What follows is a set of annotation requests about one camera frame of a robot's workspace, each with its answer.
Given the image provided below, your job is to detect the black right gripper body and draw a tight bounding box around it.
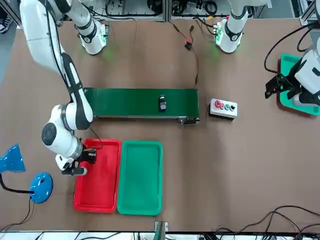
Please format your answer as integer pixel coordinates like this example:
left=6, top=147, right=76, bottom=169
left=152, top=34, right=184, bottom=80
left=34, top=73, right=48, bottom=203
left=79, top=147, right=98, bottom=166

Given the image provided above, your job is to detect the black barrel plug lead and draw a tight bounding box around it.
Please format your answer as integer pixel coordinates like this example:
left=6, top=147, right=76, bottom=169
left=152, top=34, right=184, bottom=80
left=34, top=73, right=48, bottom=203
left=187, top=24, right=196, bottom=42

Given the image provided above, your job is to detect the green belt conveyor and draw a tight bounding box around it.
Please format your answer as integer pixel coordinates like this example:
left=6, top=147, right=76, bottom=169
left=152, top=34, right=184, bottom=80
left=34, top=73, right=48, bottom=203
left=83, top=86, right=201, bottom=126

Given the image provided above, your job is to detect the black cable on table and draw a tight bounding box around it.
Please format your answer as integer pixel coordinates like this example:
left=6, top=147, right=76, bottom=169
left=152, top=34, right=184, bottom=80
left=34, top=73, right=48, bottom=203
left=216, top=205, right=320, bottom=235

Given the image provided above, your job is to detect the metal camera bracket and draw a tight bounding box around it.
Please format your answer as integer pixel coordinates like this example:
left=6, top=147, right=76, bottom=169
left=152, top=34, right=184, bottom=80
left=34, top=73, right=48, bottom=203
left=154, top=221, right=169, bottom=240

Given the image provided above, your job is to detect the green plastic tray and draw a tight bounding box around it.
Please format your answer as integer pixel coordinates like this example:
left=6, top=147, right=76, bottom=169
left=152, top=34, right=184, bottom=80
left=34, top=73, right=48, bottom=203
left=279, top=53, right=320, bottom=116
left=116, top=140, right=164, bottom=216

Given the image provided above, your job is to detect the black cable with inline plug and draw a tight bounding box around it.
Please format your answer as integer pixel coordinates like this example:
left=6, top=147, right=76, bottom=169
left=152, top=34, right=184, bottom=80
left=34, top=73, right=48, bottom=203
left=167, top=20, right=188, bottom=43

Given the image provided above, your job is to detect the aluminium frame rail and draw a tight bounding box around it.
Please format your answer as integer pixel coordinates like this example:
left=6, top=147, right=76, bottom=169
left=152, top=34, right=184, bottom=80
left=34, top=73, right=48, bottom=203
left=99, top=0, right=302, bottom=23

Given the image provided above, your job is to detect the black lamp cable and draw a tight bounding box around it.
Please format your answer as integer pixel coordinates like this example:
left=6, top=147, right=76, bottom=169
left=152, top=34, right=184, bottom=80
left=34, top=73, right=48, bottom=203
left=0, top=198, right=35, bottom=232

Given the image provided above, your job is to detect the grey push button control box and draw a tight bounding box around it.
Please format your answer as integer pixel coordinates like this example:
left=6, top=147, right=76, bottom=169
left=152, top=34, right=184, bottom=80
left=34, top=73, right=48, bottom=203
left=208, top=97, right=238, bottom=121

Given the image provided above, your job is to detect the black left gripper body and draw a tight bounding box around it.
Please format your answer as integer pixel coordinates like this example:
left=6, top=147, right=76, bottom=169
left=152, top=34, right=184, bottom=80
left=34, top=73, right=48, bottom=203
left=281, top=57, right=307, bottom=87

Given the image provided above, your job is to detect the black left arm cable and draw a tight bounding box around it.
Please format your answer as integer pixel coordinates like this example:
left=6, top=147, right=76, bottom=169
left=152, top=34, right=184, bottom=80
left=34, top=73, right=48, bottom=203
left=264, top=23, right=320, bottom=76

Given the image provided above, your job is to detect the conveyor power cable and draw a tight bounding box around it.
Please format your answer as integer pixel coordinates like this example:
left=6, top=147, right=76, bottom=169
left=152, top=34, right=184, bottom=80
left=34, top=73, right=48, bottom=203
left=191, top=48, right=200, bottom=86

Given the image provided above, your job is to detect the green push button switch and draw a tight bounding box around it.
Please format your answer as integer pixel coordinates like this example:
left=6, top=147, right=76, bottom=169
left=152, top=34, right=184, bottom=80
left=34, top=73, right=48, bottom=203
left=158, top=94, right=168, bottom=112

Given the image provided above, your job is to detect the small green circuit board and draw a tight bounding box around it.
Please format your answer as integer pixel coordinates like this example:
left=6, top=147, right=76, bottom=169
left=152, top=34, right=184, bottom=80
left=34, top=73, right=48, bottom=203
left=212, top=21, right=223, bottom=42

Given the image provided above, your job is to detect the black and white sneaker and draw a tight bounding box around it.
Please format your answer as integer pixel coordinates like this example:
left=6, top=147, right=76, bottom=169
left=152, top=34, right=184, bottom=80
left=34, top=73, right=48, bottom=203
left=0, top=16, right=13, bottom=34

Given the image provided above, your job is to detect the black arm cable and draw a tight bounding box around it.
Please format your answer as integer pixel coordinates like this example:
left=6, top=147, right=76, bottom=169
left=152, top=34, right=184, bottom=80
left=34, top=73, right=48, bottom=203
left=264, top=23, right=320, bottom=76
left=44, top=0, right=104, bottom=152

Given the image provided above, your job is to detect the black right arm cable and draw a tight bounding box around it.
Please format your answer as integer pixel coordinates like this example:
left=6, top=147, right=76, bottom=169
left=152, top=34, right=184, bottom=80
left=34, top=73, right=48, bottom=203
left=44, top=0, right=104, bottom=152

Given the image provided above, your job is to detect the red plastic tray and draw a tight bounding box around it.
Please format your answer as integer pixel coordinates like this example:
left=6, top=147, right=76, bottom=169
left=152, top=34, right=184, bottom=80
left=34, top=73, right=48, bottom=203
left=72, top=138, right=123, bottom=214

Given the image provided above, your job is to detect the blue desk lamp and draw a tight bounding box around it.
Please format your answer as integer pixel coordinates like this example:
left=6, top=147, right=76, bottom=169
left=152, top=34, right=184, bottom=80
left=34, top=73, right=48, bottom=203
left=0, top=143, right=54, bottom=204

